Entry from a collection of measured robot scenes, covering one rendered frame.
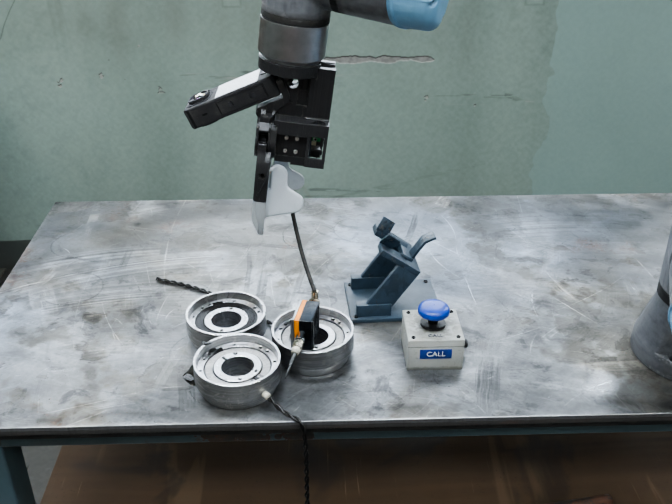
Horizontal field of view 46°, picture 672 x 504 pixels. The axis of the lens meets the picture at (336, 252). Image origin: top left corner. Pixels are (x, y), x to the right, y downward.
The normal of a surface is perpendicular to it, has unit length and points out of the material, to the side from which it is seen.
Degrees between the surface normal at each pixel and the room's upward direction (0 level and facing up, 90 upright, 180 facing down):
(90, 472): 0
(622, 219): 0
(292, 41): 90
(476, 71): 90
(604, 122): 90
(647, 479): 0
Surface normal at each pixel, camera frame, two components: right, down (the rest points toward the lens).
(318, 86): 0.02, 0.50
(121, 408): 0.00, -0.87
